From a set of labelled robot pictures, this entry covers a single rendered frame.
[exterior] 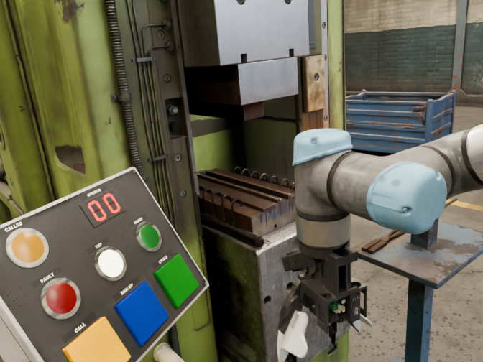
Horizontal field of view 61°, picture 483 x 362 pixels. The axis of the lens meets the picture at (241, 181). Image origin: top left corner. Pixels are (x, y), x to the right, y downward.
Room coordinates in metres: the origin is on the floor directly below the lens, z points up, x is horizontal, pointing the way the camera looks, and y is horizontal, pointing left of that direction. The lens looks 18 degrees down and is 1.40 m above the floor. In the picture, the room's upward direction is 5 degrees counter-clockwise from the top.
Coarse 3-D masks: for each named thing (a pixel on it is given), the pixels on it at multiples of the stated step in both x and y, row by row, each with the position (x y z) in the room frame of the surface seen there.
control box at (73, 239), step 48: (96, 192) 0.67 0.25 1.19; (144, 192) 0.74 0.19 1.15; (0, 240) 0.50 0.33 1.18; (48, 240) 0.55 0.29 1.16; (96, 240) 0.60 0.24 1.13; (0, 288) 0.46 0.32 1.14; (48, 288) 0.50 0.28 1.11; (96, 288) 0.55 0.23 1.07; (0, 336) 0.46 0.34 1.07; (48, 336) 0.46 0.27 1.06
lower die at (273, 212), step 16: (240, 176) 1.30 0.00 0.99; (208, 192) 1.20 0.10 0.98; (224, 192) 1.16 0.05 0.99; (240, 192) 1.15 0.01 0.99; (256, 192) 1.11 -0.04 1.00; (288, 192) 1.10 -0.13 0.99; (208, 208) 1.13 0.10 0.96; (224, 208) 1.07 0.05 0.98; (240, 208) 1.05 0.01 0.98; (256, 208) 1.03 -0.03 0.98; (272, 208) 1.03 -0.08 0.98; (288, 208) 1.06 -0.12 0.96; (240, 224) 1.02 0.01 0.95; (256, 224) 0.99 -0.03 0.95; (272, 224) 1.02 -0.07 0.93
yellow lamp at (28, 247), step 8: (24, 232) 0.53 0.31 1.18; (16, 240) 0.52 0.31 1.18; (24, 240) 0.52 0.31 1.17; (32, 240) 0.53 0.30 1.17; (40, 240) 0.54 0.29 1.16; (16, 248) 0.51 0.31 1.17; (24, 248) 0.51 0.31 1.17; (32, 248) 0.52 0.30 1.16; (40, 248) 0.53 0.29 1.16; (16, 256) 0.50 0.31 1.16; (24, 256) 0.51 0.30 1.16; (32, 256) 0.51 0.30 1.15; (40, 256) 0.52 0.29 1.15
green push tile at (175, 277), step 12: (168, 264) 0.66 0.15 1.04; (180, 264) 0.68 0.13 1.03; (156, 276) 0.63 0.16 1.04; (168, 276) 0.64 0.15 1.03; (180, 276) 0.66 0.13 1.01; (192, 276) 0.68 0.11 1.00; (168, 288) 0.63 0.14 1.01; (180, 288) 0.65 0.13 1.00; (192, 288) 0.66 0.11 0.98; (180, 300) 0.63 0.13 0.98
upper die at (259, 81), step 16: (240, 64) 0.98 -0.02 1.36; (256, 64) 1.01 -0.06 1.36; (272, 64) 1.05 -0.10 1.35; (288, 64) 1.08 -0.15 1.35; (192, 80) 1.13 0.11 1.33; (208, 80) 1.07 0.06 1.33; (224, 80) 1.02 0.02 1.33; (240, 80) 0.98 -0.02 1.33; (256, 80) 1.01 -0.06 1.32; (272, 80) 1.04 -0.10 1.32; (288, 80) 1.08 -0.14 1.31; (192, 96) 1.14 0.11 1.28; (208, 96) 1.08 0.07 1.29; (224, 96) 1.03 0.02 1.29; (240, 96) 0.98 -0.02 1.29; (256, 96) 1.01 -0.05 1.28; (272, 96) 1.04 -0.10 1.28
